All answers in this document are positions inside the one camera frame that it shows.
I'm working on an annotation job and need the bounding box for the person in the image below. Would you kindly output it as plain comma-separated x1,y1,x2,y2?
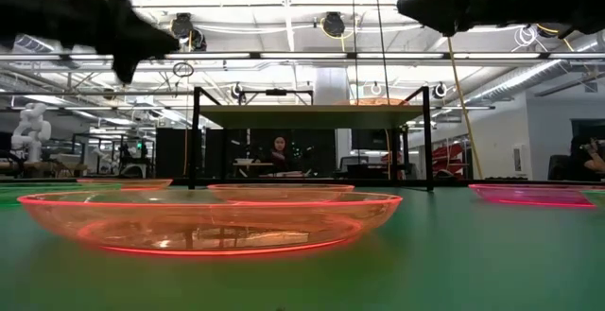
568,134,605,182
265,134,293,176

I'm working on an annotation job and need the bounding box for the black office chair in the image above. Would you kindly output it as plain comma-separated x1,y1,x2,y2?
546,154,571,181

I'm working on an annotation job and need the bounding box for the green translucent plastic plate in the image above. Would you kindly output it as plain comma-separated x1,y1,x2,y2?
0,181,125,208

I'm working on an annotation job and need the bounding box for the orange translucent plastic plate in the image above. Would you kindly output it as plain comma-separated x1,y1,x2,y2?
77,178,174,192
347,96,410,107
206,182,355,204
17,189,404,257

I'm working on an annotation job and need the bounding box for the black monitor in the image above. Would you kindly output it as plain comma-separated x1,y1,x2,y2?
350,129,390,152

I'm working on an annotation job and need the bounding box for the black frame wooden shelf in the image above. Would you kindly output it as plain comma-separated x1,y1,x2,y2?
187,85,435,193

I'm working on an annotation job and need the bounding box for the black hanging cable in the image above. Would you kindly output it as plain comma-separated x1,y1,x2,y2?
350,0,359,107
372,0,391,100

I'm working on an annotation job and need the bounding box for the red storage rack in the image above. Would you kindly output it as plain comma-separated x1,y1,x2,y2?
431,142,468,179

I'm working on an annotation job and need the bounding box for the yellow hanging cable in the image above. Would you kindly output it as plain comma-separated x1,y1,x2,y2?
445,35,485,181

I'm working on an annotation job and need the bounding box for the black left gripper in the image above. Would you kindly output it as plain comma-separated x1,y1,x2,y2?
60,0,181,85

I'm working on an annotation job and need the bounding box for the silver round ceiling duct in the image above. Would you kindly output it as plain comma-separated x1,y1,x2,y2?
465,41,605,105

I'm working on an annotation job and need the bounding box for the pink translucent plastic plate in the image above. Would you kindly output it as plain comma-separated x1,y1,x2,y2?
468,183,597,209

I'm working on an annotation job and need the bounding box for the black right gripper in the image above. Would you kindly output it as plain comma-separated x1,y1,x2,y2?
396,0,576,38

